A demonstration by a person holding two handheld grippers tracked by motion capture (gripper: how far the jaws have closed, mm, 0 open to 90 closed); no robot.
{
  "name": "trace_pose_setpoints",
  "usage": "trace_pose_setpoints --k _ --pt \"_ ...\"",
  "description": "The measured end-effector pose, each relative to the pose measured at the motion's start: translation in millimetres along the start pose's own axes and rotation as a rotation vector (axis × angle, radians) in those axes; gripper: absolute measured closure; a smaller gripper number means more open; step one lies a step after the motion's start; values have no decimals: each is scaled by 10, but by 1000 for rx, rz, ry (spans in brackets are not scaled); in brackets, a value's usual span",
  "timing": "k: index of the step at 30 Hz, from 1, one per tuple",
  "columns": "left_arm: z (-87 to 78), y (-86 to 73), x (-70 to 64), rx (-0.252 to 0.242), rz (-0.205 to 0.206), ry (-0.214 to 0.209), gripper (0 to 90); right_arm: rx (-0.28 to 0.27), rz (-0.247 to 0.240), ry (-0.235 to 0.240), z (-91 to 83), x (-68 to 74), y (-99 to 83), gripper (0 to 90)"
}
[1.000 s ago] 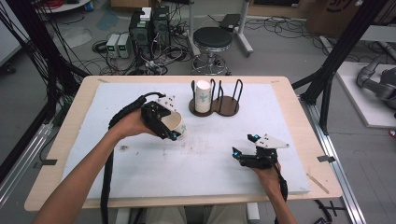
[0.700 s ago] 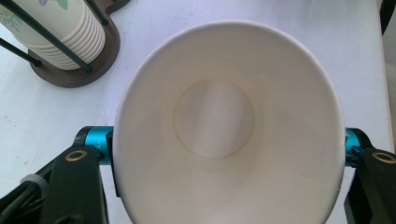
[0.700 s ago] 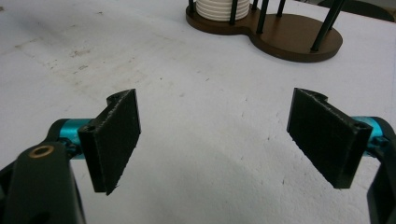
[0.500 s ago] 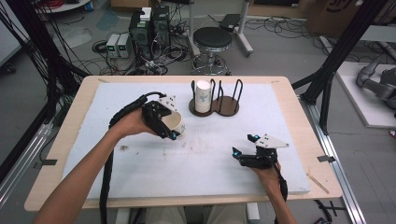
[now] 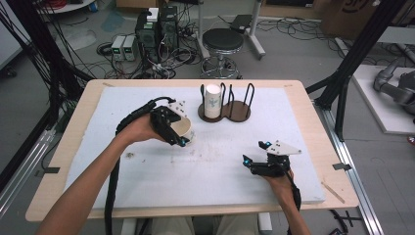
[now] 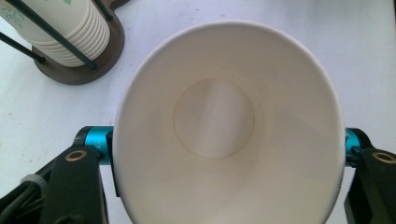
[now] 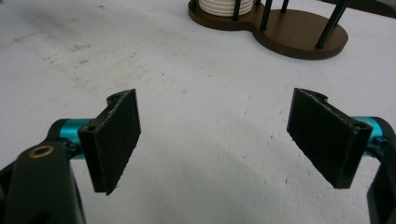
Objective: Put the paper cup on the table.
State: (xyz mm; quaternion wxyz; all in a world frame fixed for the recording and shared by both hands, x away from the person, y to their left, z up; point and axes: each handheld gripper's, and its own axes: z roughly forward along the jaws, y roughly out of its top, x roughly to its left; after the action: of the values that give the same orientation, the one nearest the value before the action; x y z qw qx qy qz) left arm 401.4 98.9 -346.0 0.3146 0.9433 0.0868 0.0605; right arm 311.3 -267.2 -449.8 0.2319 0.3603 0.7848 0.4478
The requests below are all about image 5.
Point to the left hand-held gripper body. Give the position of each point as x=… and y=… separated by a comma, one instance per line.
x=161, y=120

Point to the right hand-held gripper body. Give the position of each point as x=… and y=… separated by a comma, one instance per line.
x=277, y=163

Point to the single white paper cup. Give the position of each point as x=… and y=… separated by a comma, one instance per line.
x=182, y=128

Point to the stack of white paper cups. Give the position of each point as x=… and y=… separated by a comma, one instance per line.
x=212, y=101

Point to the person's left hand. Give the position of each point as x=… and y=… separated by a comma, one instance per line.
x=140, y=130

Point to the person's right hand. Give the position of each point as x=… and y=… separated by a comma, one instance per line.
x=282, y=187

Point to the white foam mat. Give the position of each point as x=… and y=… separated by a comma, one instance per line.
x=212, y=176

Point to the wooden stick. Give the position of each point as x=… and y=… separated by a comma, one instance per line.
x=332, y=192

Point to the black tape piece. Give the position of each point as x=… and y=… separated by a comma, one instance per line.
x=49, y=171
x=342, y=166

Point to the grey power supply unit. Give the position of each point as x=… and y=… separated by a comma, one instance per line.
x=118, y=47
x=130, y=47

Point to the black computer tower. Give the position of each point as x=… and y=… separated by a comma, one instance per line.
x=169, y=29
x=147, y=36

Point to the black round stool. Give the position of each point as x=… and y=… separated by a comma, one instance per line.
x=222, y=39

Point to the white platform board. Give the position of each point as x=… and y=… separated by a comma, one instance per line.
x=378, y=107

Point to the black flat device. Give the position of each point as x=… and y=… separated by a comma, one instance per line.
x=241, y=23

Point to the white round table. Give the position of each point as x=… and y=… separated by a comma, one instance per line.
x=68, y=6

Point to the cardboard box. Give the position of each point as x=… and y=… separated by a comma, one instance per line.
x=349, y=16

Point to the aluminium rail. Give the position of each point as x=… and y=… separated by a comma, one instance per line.
x=355, y=182
x=23, y=176

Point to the black frame strut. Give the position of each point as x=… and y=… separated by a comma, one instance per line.
x=42, y=55
x=355, y=55

